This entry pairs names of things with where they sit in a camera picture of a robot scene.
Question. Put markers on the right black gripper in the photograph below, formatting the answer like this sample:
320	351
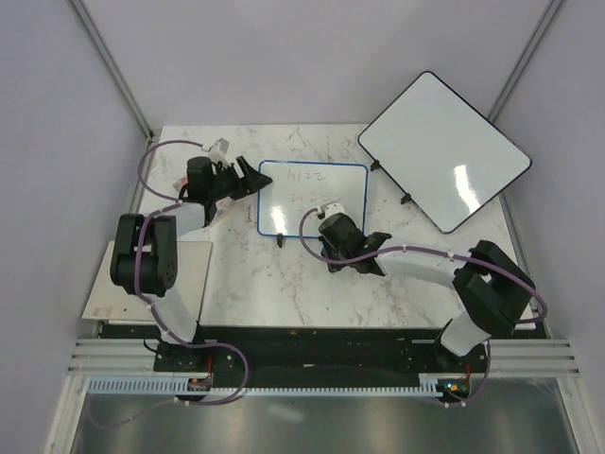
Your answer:
337	268

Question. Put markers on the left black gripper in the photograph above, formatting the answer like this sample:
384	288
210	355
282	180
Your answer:
252	181

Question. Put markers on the small blue-framed whiteboard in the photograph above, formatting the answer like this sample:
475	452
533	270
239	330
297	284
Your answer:
298	186

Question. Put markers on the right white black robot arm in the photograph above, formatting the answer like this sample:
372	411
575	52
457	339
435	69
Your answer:
493	290

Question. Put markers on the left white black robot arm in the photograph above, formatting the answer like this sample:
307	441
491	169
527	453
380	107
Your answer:
145	250

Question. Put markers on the large black-framed whiteboard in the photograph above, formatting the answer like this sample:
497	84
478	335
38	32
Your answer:
442	152

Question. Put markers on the colourful patterned packet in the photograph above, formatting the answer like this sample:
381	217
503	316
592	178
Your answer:
221	205

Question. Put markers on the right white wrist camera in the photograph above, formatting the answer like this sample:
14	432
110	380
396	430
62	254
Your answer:
330	209

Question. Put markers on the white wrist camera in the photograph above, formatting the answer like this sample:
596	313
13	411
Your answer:
330	209
218	150

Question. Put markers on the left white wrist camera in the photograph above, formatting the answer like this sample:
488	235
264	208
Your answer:
218	150

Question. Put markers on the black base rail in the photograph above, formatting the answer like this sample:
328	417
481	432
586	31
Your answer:
272	352

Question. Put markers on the white slotted cable duct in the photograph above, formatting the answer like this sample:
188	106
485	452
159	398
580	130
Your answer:
192	386

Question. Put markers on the left aluminium corner post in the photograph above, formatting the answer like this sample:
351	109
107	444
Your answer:
93	33

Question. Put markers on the aluminium corner post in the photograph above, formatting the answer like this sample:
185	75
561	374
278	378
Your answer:
538	35
93	33

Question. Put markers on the aluminium slotted rail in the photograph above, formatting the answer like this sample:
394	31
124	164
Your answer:
509	359

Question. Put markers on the right aluminium corner post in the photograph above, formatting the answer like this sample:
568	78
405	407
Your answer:
538	35

